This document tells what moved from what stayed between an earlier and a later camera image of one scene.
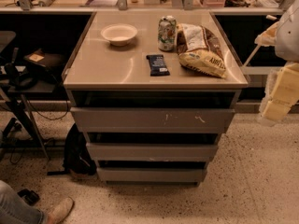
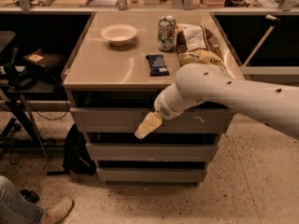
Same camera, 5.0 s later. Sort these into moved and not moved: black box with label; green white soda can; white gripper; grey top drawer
Moved: white gripper
Not moved: black box with label; grey top drawer; green white soda can
